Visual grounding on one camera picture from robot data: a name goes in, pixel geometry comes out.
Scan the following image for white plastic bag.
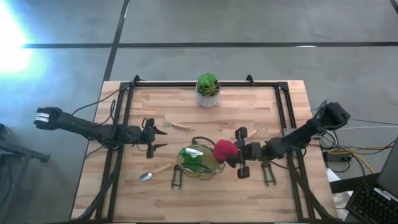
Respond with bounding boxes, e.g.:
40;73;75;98
325;167;354;220

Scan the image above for green spray bottle white head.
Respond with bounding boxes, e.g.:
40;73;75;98
179;146;205;172

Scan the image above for yellow cable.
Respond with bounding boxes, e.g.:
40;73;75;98
328;145;396;174

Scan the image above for black metal stand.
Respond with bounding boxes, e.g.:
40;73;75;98
0;123;51;164

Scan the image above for wooden handled hand fork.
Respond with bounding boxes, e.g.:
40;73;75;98
245;123;268;139

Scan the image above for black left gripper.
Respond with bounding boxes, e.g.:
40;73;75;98
141;117;169;159

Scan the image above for black laptop computer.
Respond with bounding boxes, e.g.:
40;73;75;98
344;136;398;224

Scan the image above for red and black garden glove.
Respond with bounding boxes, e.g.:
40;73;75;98
213;139;242;169

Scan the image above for wooden handled steel trowel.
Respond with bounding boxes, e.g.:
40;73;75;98
138;162;173;182

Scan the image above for succulent in white patterned pot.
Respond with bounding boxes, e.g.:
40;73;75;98
195;72;221;109

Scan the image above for black side desk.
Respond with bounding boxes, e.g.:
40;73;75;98
328;172;382;194

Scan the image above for black pruning shears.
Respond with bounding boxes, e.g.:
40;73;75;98
260;160;278;187

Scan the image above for cream canvas green-trimmed garden bag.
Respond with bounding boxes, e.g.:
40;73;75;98
176;136;227;182

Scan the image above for black cable to frame clamp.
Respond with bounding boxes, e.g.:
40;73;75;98
67;75;141;117

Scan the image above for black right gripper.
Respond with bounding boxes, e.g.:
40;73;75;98
233;126;266;180

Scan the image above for white cable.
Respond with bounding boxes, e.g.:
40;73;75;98
350;125;398;131

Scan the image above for black power box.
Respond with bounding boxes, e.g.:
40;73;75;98
322;150;353;163

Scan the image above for wooden handled bent-tine cultivator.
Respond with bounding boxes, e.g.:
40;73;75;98
161;119;192;131

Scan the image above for black aluminium rig frame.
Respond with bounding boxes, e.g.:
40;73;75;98
72;79;340;223

